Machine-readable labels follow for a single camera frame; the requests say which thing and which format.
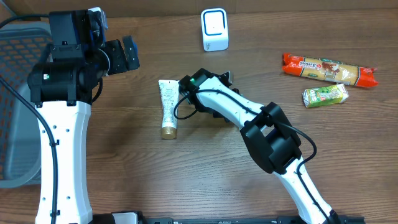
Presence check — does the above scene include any orange cracker pack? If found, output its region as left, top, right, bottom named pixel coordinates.
left=282, top=53, right=379, bottom=88

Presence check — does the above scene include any grey plastic shopping basket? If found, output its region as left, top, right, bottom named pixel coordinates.
left=1, top=22, right=52, bottom=189

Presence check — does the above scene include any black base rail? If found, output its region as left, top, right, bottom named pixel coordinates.
left=93, top=211, right=366, bottom=224

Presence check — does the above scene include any white barcode scanner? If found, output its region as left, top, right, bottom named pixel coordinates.
left=200, top=8, right=229, bottom=52

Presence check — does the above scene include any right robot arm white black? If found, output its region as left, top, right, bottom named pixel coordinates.
left=178, top=68, right=340, bottom=223

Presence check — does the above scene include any green juice carton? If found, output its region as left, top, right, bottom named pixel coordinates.
left=302, top=84, right=349, bottom=108

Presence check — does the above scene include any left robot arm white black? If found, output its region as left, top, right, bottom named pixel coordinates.
left=27, top=7, right=142, bottom=224

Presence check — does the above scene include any white cream tube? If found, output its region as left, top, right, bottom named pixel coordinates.
left=159, top=80, right=179, bottom=139

